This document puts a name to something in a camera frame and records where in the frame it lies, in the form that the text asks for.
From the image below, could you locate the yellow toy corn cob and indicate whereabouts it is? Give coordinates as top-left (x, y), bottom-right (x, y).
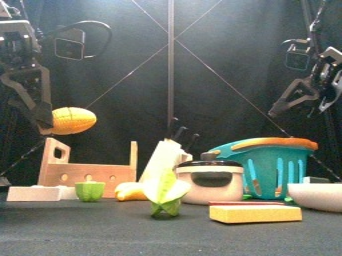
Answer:
top-left (49, 106), bottom-right (99, 136)

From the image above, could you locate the green white corn husk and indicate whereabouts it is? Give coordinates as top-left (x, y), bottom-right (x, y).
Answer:
top-left (137, 137), bottom-right (194, 220)

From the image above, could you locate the wooden toy crate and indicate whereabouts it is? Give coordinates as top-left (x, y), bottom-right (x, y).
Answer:
top-left (36, 137), bottom-right (139, 200)

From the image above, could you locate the white rectangular block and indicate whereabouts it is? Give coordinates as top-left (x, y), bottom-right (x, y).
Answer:
top-left (5, 185), bottom-right (77, 203)

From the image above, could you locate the small green cup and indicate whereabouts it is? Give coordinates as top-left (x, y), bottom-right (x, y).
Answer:
top-left (73, 180), bottom-right (107, 203)

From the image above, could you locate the white bowl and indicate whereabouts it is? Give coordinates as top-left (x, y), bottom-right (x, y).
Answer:
top-left (286, 182), bottom-right (342, 214)

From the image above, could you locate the yellow toy banana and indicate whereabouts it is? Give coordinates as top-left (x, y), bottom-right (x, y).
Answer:
top-left (113, 181), bottom-right (149, 202)

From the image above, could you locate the cream toy pot black lid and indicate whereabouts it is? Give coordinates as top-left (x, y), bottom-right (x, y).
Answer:
top-left (174, 151), bottom-right (246, 206)

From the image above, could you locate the thin red flat slab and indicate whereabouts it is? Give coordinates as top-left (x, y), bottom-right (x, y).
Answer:
top-left (207, 200), bottom-right (286, 207)

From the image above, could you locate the yellow toy sponge block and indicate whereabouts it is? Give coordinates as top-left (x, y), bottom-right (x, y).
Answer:
top-left (208, 204), bottom-right (304, 225)

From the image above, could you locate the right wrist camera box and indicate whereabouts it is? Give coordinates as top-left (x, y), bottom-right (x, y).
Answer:
top-left (283, 38), bottom-right (315, 72)

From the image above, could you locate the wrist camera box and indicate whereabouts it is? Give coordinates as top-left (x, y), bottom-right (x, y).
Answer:
top-left (283, 38), bottom-right (315, 72)
top-left (53, 27), bottom-right (87, 62)

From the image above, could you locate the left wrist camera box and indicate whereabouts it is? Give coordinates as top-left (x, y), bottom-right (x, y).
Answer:
top-left (53, 27), bottom-right (87, 62)

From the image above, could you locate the black camera cable loop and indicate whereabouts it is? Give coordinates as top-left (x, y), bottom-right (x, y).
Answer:
top-left (44, 20), bottom-right (113, 60)

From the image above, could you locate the teal basket orange handle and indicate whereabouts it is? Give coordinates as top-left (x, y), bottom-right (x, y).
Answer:
top-left (207, 136), bottom-right (320, 201)

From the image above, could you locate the knife block with black handles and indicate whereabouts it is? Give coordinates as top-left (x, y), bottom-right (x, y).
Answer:
top-left (167, 116), bottom-right (202, 165)

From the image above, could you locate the vertical metal frame pole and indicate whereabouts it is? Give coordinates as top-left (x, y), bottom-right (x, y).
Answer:
top-left (165, 0), bottom-right (176, 133)

